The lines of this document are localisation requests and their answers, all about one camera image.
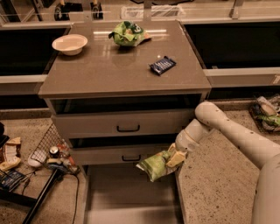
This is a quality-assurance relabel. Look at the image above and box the blue snack packet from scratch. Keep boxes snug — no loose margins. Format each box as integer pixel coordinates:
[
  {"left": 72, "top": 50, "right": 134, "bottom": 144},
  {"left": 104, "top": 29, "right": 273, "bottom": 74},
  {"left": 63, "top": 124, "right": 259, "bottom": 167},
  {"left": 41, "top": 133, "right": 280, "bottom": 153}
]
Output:
[{"left": 149, "top": 56, "right": 176, "bottom": 75}]

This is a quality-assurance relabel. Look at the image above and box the crumpled green chip bag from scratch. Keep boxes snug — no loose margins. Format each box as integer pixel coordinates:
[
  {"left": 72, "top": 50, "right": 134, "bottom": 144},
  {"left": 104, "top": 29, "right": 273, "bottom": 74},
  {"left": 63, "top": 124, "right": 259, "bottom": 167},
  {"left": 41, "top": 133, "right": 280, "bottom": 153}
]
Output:
[{"left": 108, "top": 21, "right": 151, "bottom": 46}]

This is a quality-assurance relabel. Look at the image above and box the drawer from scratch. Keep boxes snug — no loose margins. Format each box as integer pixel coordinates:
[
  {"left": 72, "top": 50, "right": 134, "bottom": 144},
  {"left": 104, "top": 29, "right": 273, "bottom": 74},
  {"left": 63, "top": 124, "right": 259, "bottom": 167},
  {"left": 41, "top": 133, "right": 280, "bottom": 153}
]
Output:
[
  {"left": 85, "top": 163, "right": 184, "bottom": 224},
  {"left": 52, "top": 108, "right": 194, "bottom": 139},
  {"left": 70, "top": 143, "right": 171, "bottom": 165}
]

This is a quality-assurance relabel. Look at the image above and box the grey drawer cabinet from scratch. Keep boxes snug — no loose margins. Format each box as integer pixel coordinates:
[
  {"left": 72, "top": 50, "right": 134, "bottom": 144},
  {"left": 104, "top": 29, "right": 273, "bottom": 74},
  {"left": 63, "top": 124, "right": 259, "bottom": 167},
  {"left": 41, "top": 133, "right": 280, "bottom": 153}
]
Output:
[{"left": 38, "top": 20, "right": 212, "bottom": 224}]

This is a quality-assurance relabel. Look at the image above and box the blue packet on floor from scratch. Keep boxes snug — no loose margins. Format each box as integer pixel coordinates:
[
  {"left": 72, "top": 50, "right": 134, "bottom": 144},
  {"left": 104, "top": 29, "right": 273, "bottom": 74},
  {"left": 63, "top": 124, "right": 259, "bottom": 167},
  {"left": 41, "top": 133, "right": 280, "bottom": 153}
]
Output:
[{"left": 0, "top": 170, "right": 26, "bottom": 192}]

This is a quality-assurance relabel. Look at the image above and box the middle drawer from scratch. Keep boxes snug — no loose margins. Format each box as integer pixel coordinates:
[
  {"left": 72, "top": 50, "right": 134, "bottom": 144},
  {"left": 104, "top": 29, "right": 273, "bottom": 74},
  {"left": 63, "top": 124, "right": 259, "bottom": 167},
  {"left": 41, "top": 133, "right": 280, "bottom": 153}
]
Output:
[{"left": 70, "top": 143, "right": 171, "bottom": 165}]

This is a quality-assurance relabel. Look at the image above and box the top drawer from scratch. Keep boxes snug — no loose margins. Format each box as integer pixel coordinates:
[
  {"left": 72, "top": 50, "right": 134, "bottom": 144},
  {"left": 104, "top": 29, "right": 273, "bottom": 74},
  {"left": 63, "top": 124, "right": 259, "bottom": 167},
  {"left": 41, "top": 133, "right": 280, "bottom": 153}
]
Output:
[{"left": 52, "top": 108, "right": 194, "bottom": 139}]

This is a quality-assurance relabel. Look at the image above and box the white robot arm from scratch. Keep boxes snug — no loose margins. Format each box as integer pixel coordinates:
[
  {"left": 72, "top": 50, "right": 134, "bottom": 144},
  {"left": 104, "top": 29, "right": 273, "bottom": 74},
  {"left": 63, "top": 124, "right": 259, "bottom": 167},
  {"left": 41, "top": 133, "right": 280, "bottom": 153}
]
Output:
[{"left": 166, "top": 101, "right": 280, "bottom": 224}]

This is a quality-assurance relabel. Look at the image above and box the wire basket left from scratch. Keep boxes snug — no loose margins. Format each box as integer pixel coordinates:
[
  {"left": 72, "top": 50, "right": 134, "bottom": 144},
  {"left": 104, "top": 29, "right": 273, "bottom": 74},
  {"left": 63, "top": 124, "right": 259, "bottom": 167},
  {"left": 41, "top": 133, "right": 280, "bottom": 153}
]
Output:
[{"left": 28, "top": 124, "right": 80, "bottom": 174}]

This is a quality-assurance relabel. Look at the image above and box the clear plastic tray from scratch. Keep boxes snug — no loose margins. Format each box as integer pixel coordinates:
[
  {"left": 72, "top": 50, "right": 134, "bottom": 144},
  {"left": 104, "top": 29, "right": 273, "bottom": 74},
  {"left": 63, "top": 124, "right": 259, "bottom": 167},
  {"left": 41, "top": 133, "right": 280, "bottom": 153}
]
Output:
[{"left": 120, "top": 5, "right": 186, "bottom": 19}]

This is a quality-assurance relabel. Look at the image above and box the soda can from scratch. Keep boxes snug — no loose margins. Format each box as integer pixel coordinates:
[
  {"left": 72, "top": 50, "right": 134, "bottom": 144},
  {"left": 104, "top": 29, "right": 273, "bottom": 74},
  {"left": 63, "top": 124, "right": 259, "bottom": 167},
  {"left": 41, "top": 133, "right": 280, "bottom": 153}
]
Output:
[{"left": 49, "top": 146, "right": 60, "bottom": 158}]

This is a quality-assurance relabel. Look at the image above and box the wire basket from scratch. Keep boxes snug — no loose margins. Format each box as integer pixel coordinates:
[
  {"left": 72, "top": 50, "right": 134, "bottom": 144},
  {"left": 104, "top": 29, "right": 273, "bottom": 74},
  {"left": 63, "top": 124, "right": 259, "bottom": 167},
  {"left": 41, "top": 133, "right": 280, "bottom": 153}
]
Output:
[
  {"left": 28, "top": 124, "right": 80, "bottom": 174},
  {"left": 249, "top": 94, "right": 280, "bottom": 133}
]

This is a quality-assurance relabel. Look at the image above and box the black cable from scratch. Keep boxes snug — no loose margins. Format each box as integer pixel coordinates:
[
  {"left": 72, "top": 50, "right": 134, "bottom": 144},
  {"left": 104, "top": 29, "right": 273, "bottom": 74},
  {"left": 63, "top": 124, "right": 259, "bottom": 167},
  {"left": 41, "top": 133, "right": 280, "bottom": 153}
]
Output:
[{"left": 22, "top": 171, "right": 81, "bottom": 224}]

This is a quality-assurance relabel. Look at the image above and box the bottom drawer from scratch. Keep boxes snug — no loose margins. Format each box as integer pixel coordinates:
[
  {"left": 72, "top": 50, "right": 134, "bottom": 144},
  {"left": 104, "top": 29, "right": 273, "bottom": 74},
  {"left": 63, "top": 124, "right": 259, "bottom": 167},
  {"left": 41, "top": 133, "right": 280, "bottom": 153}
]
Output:
[{"left": 85, "top": 163, "right": 184, "bottom": 224}]

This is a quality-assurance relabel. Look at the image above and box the wire basket right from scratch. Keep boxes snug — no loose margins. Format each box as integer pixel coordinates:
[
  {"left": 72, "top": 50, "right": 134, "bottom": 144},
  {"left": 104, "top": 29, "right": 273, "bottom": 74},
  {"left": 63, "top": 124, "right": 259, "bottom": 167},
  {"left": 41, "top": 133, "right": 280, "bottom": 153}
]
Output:
[{"left": 249, "top": 94, "right": 280, "bottom": 133}]

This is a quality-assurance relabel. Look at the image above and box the white snack bag on floor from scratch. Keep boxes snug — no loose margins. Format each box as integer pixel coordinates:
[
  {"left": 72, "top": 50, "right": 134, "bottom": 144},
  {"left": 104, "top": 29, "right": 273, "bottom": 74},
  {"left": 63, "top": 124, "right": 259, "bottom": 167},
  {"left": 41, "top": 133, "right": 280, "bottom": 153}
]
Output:
[{"left": 0, "top": 137, "right": 21, "bottom": 172}]

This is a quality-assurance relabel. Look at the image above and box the green jalapeno chip bag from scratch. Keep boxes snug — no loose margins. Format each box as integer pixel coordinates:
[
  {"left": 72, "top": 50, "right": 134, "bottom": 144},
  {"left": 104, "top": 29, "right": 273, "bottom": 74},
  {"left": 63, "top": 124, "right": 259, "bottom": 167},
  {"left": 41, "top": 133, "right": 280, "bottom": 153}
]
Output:
[{"left": 136, "top": 150, "right": 178, "bottom": 182}]

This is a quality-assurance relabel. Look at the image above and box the white bowl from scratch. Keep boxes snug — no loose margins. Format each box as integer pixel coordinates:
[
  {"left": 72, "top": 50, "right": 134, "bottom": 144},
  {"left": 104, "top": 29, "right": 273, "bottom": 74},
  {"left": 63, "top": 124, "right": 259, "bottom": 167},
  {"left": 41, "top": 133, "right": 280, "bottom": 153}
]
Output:
[{"left": 52, "top": 34, "right": 88, "bottom": 56}]

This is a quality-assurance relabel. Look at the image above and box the black stand leg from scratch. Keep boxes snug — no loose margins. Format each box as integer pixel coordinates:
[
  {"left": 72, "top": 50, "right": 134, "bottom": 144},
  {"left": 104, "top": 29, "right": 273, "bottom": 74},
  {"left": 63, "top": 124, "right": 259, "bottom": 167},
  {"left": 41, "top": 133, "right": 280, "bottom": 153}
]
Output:
[{"left": 0, "top": 169, "right": 62, "bottom": 224}]

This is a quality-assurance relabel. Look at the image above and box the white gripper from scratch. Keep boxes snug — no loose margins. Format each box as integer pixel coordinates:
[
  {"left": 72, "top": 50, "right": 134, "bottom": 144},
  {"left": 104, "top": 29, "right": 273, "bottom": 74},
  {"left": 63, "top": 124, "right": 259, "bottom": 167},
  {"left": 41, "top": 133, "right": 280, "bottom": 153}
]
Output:
[{"left": 166, "top": 129, "right": 196, "bottom": 168}]

